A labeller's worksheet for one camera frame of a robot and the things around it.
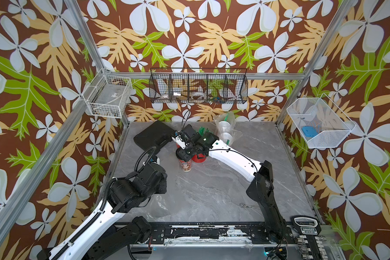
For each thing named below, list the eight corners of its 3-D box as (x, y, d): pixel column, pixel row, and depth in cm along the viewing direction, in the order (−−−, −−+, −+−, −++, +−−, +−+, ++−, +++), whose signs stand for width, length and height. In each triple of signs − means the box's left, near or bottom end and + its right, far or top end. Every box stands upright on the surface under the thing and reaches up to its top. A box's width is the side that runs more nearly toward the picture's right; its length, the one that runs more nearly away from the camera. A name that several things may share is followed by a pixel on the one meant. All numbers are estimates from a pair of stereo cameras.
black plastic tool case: (134, 142, 110) (132, 137, 106) (158, 123, 122) (156, 118, 118) (154, 157, 103) (152, 152, 99) (177, 135, 114) (176, 130, 111)
